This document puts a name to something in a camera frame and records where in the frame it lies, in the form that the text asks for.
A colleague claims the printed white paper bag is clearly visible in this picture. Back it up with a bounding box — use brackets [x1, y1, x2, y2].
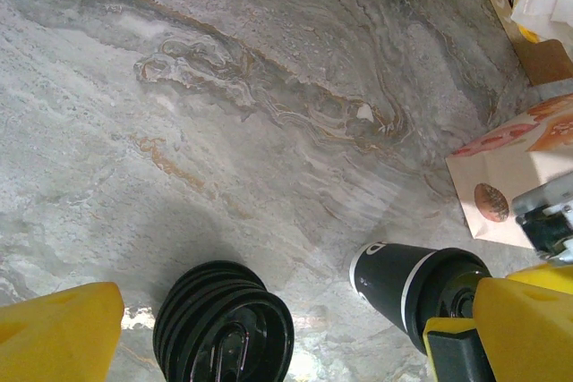
[445, 93, 573, 250]

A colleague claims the black paper coffee cup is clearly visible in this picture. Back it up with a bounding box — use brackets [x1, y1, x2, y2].
[348, 241, 442, 344]

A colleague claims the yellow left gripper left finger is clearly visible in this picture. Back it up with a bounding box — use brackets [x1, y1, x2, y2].
[0, 282, 125, 382]

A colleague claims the stack of black cup lids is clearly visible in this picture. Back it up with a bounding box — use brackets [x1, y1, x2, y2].
[152, 259, 295, 382]

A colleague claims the black plastic cup lid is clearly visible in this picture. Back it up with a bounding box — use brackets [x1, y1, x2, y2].
[414, 247, 492, 355]

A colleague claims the brown and yellow cardboard box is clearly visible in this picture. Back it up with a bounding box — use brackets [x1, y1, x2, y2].
[473, 0, 573, 87]

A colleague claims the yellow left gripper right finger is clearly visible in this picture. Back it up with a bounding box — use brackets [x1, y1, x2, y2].
[423, 264, 573, 382]

